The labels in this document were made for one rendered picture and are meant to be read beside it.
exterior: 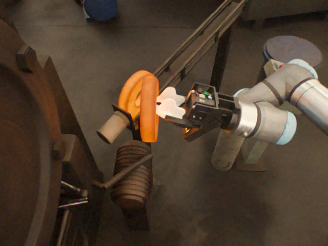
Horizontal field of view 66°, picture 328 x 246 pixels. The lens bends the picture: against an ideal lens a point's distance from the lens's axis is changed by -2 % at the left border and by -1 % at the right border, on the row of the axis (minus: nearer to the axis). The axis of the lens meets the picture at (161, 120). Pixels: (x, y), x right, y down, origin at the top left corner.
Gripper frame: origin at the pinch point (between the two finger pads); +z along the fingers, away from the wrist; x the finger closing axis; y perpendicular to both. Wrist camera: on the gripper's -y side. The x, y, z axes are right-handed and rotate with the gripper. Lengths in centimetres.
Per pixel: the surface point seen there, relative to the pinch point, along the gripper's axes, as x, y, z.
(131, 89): -12.0, -8.5, 4.1
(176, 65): -36.9, -15.7, -12.5
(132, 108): -11.2, -15.7, 2.1
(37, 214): 31.6, 13.1, 14.8
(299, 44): -84, -16, -86
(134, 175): 3.2, -32.0, -3.0
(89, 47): -136, -97, 35
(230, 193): -13, -70, -62
